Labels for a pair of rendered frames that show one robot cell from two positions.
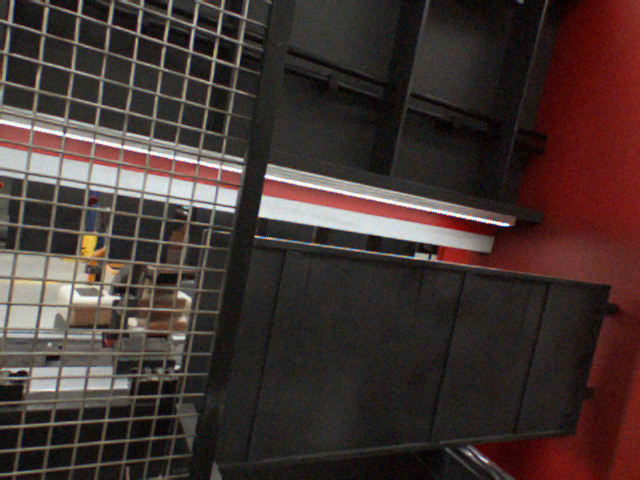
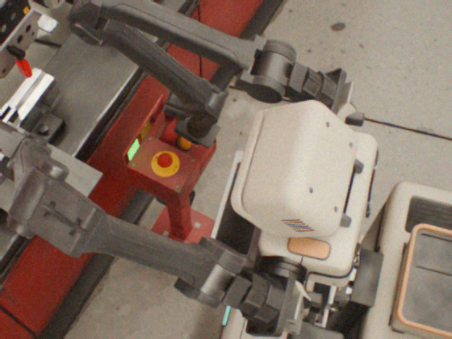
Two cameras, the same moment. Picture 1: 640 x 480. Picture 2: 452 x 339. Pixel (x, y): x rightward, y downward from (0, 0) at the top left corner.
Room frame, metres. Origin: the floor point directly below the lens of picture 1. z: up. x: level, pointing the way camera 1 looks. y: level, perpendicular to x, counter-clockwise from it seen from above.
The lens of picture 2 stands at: (2.24, 0.24, 2.49)
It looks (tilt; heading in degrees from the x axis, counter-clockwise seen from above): 67 degrees down; 156
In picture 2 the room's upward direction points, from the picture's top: 7 degrees counter-clockwise
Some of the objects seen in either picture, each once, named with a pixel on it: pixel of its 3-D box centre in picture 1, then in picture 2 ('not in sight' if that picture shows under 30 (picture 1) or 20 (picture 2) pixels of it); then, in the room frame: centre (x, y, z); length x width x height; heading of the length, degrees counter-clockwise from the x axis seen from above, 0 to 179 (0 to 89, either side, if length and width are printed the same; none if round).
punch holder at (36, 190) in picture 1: (49, 216); not in sight; (1.09, 0.66, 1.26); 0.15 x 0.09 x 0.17; 118
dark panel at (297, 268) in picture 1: (435, 357); not in sight; (1.02, -0.29, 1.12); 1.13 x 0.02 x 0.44; 118
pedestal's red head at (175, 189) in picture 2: not in sight; (171, 152); (1.50, 0.57, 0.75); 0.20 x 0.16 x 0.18; 120
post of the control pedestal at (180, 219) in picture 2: not in sight; (177, 201); (1.50, 0.57, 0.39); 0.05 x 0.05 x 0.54; 30
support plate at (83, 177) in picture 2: not in sight; (31, 179); (1.49, 0.22, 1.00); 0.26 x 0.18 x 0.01; 28
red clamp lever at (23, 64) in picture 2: not in sight; (19, 61); (1.35, 0.32, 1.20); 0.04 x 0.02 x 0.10; 28
